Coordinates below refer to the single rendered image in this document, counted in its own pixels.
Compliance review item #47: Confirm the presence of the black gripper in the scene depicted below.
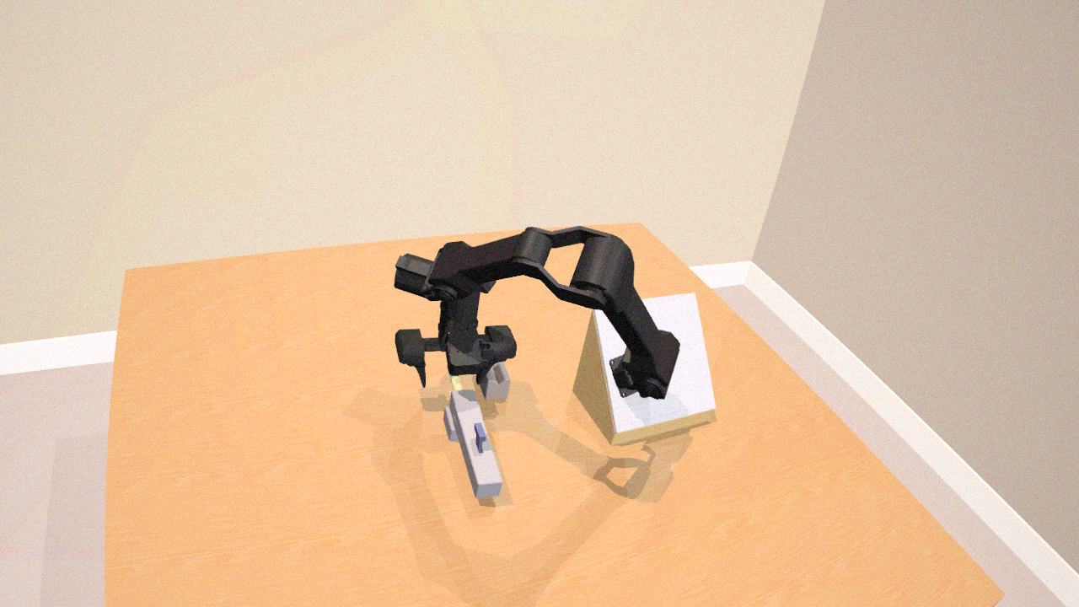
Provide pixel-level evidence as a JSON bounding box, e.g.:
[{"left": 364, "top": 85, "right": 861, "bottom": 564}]
[{"left": 395, "top": 301, "right": 517, "bottom": 388}]

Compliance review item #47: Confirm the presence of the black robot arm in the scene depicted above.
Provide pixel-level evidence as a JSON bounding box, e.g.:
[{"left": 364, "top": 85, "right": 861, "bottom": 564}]
[{"left": 394, "top": 226, "right": 680, "bottom": 400}]

